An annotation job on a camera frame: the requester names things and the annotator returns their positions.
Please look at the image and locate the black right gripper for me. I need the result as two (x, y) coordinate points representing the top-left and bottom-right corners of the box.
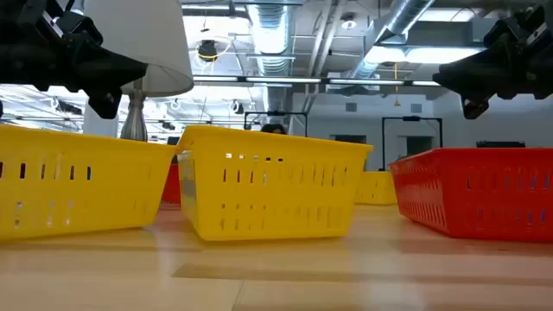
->
(433, 38), (553, 120)

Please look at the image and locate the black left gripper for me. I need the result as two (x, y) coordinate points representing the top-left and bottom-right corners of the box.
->
(0, 36), (149, 120)

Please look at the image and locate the yellow plastic slotted basket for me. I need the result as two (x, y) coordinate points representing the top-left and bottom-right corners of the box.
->
(0, 124), (177, 241)
(353, 170), (397, 206)
(175, 124), (374, 242)

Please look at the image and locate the black flat background bar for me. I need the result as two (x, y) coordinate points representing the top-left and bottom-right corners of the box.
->
(476, 140), (527, 149)

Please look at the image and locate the silver lamp with white shade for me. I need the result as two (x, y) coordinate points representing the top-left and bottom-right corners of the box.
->
(82, 0), (195, 143)

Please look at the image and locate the long ceiling light strip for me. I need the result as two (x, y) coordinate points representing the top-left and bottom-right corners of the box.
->
(192, 75), (442, 87)

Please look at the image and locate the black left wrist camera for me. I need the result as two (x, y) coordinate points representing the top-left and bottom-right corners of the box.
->
(41, 10), (104, 47)

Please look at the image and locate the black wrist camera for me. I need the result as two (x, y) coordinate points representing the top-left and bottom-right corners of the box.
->
(482, 6), (553, 48)
(41, 10), (104, 47)

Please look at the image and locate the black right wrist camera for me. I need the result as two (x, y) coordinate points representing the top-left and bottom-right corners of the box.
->
(482, 6), (553, 48)

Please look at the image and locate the yellow hanging ceiling cord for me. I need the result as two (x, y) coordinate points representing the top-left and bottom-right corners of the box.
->
(391, 62), (402, 108)

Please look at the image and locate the slanted silver ceiling duct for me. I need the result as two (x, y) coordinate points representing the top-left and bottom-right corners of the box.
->
(347, 0), (435, 81)

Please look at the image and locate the large silver ceiling duct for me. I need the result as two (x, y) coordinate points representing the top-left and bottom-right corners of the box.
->
(245, 0), (295, 126)

